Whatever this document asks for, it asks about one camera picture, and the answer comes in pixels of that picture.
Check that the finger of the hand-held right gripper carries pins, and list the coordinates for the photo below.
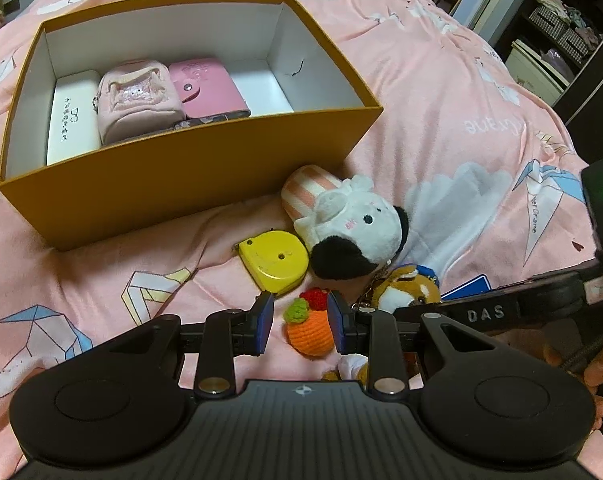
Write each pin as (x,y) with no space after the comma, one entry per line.
(531,300)

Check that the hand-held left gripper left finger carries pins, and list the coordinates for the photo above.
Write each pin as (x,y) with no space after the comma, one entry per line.
(264,323)

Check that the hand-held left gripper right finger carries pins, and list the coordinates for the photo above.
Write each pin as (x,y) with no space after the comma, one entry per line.
(337,325)

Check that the crochet orange fruit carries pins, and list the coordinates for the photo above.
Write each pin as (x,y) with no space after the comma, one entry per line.
(311,336)

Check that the orange cardboard box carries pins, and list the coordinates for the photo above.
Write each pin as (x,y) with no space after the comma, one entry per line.
(181,180)

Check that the pink snap wallet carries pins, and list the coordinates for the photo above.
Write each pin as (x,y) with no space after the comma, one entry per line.
(206,91)

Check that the white glasses case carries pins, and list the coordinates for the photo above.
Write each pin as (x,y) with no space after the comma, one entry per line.
(71,120)

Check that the blue card tag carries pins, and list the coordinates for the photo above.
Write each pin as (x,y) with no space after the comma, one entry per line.
(474,285)

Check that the yellow tape measure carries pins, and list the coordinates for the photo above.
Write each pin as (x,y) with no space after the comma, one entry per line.
(276,261)

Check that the white black plush cow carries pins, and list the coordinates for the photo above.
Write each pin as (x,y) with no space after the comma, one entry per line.
(366,232)

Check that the pink striped plush pouch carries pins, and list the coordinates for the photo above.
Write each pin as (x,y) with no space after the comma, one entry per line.
(304,192)

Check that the white storage box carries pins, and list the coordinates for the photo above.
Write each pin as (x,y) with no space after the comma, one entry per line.
(536,67)

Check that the checkered storage basket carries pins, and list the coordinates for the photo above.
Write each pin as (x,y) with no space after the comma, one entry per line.
(546,24)
(580,44)

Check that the pile of clothes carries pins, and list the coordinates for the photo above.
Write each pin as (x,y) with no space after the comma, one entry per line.
(576,12)

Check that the pink printed blanket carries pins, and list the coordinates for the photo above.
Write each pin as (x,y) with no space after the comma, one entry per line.
(431,110)

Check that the dark floral pouch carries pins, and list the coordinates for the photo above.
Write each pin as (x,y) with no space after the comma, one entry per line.
(214,119)

